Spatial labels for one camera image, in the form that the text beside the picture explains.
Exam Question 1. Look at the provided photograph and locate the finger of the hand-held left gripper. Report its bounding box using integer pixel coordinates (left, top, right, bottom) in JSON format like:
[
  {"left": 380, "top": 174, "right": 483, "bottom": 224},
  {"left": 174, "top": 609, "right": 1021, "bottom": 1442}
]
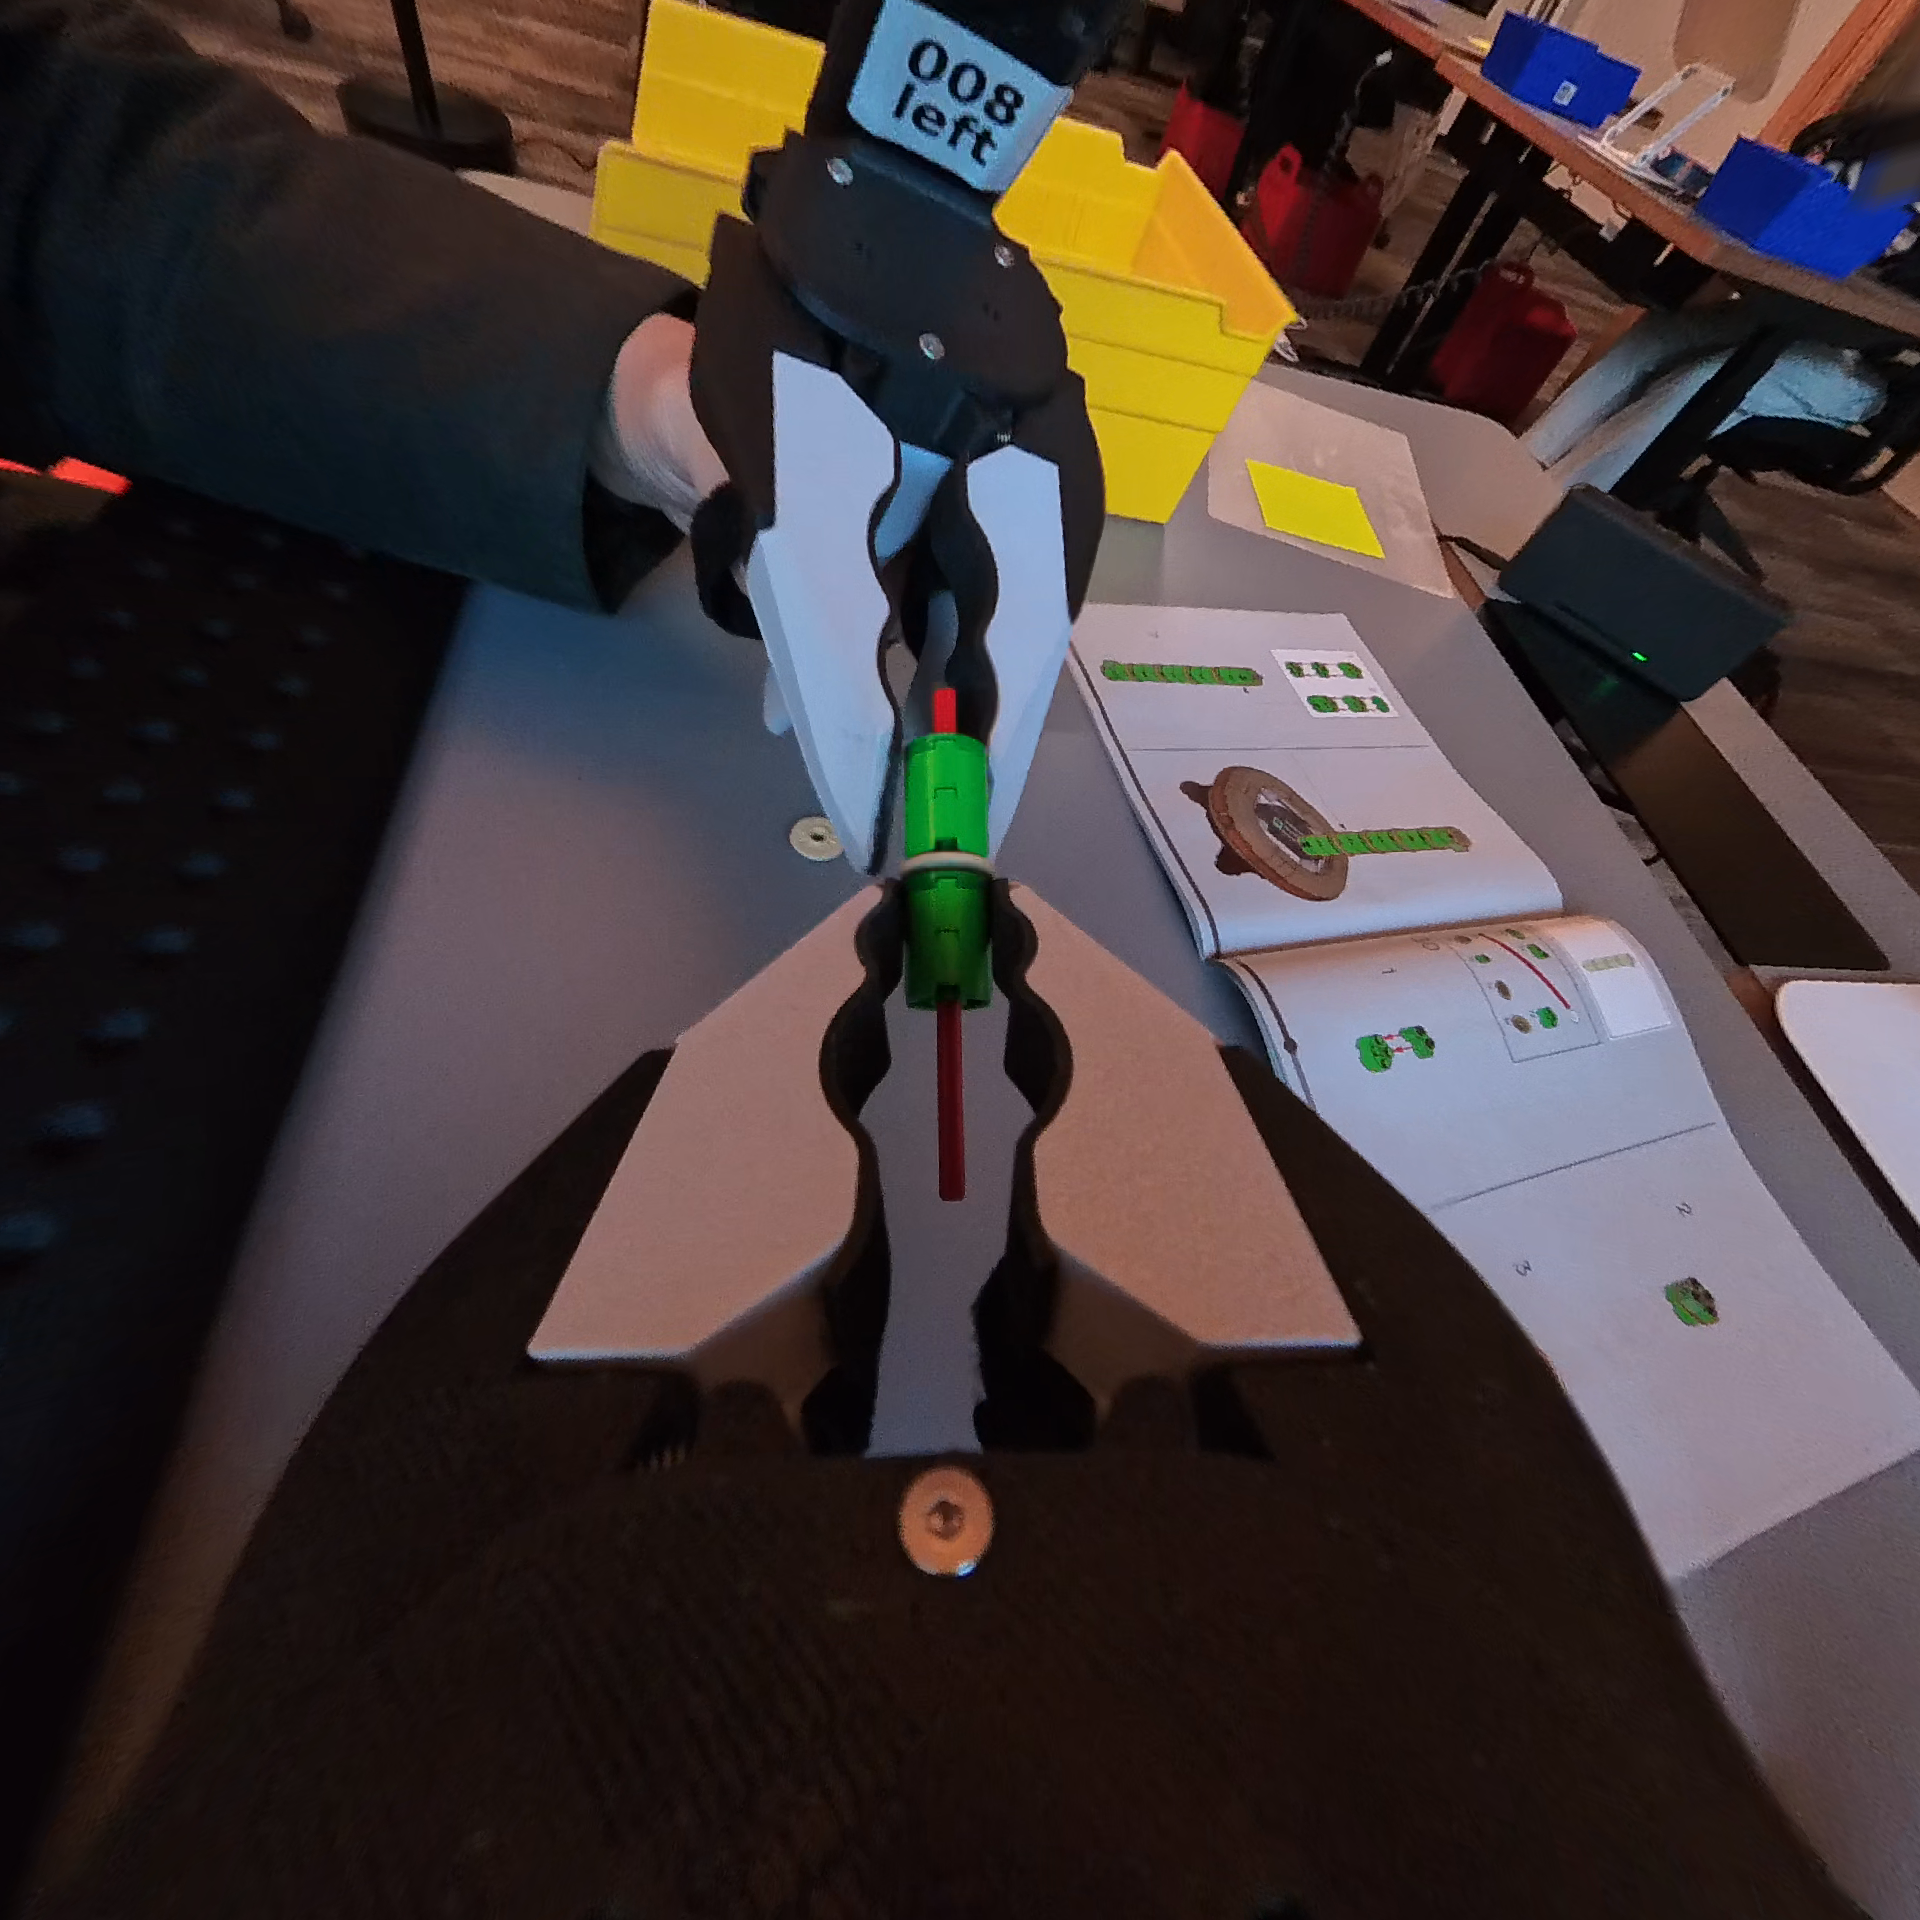
[
  {"left": 914, "top": 450, "right": 1091, "bottom": 841},
  {"left": 745, "top": 347, "right": 962, "bottom": 880}
]

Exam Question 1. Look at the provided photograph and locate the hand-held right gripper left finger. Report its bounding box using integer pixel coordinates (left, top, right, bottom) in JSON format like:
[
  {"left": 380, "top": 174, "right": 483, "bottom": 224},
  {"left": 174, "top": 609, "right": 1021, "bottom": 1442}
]
[{"left": 528, "top": 881, "right": 903, "bottom": 1454}]

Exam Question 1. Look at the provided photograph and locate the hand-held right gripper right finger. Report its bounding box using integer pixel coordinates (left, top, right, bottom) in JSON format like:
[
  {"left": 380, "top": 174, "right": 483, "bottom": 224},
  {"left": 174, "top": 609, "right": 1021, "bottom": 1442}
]
[{"left": 983, "top": 881, "right": 1365, "bottom": 1454}]

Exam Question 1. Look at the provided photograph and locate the green round brick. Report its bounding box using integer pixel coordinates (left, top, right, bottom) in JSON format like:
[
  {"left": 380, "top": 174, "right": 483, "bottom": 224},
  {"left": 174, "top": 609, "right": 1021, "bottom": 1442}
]
[
  {"left": 900, "top": 869, "right": 1001, "bottom": 1010},
  {"left": 905, "top": 732, "right": 997, "bottom": 864}
]

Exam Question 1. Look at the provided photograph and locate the red axle rod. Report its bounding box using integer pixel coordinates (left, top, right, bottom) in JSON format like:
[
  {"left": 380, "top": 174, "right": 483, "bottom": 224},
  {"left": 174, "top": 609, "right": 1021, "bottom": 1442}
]
[{"left": 926, "top": 686, "right": 970, "bottom": 1202}]

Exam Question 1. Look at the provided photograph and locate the grey desk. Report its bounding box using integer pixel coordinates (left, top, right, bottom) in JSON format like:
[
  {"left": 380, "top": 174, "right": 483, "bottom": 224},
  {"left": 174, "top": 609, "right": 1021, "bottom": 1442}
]
[{"left": 60, "top": 344, "right": 1920, "bottom": 1920}]

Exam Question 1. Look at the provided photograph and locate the yellow storage bin stack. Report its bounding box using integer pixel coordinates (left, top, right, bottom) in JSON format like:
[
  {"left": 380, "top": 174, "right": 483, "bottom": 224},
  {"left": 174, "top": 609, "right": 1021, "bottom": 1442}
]
[{"left": 588, "top": 0, "right": 1301, "bottom": 527}]

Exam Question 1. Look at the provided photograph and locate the yellow square sheet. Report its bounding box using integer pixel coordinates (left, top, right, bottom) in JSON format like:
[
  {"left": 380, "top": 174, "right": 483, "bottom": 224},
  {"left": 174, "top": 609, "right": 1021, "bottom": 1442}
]
[{"left": 1244, "top": 456, "right": 1386, "bottom": 560}]

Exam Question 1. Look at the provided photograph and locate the open instruction booklet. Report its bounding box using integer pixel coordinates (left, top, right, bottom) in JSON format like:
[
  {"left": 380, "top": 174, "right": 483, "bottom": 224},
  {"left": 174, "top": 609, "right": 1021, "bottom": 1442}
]
[{"left": 1068, "top": 601, "right": 1920, "bottom": 1577}]

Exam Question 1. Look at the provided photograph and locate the red canister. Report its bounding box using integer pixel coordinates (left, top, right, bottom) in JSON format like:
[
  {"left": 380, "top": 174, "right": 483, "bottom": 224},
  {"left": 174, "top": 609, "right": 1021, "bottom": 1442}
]
[
  {"left": 1162, "top": 81, "right": 1250, "bottom": 203},
  {"left": 1429, "top": 261, "right": 1578, "bottom": 426},
  {"left": 1242, "top": 142, "right": 1386, "bottom": 300}
]

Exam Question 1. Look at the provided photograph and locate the black lamp base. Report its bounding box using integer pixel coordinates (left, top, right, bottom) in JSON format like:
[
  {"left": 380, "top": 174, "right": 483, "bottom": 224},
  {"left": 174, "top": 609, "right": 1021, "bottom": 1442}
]
[{"left": 337, "top": 0, "right": 520, "bottom": 174}]

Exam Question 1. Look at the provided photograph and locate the black adapter box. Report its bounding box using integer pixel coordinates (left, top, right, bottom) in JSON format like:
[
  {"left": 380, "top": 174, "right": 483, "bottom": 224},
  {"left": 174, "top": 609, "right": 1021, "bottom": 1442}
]
[{"left": 1496, "top": 481, "right": 1794, "bottom": 703}]

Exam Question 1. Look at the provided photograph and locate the black studded mat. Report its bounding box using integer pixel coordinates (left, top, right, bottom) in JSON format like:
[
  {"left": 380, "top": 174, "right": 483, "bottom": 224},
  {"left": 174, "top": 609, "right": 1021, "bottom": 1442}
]
[{"left": 0, "top": 476, "right": 470, "bottom": 1861}]

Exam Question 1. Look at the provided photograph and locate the blue storage bin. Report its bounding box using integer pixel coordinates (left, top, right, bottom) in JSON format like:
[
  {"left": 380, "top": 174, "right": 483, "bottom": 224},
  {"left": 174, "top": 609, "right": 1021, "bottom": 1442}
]
[
  {"left": 1482, "top": 11, "right": 1644, "bottom": 129},
  {"left": 1695, "top": 134, "right": 1920, "bottom": 280}
]

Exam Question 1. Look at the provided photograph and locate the wooden background table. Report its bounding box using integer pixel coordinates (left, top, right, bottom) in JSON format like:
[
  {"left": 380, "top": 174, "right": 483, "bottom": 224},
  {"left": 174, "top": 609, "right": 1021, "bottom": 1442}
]
[{"left": 1350, "top": 0, "right": 1920, "bottom": 347}]

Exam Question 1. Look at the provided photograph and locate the office chair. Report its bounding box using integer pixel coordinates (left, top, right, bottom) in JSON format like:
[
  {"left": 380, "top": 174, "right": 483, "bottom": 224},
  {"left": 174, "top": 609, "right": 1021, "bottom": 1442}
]
[{"left": 1522, "top": 283, "right": 1920, "bottom": 520}]

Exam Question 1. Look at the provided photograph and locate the clear acrylic stand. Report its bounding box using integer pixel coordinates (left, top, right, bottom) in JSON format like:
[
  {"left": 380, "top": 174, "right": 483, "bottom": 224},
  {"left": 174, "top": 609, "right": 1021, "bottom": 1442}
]
[{"left": 1597, "top": 62, "right": 1743, "bottom": 168}]

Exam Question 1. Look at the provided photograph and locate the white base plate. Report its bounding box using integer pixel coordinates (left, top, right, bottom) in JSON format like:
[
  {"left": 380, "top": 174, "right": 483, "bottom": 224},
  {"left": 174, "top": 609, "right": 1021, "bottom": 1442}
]
[{"left": 1774, "top": 977, "right": 1920, "bottom": 1224}]

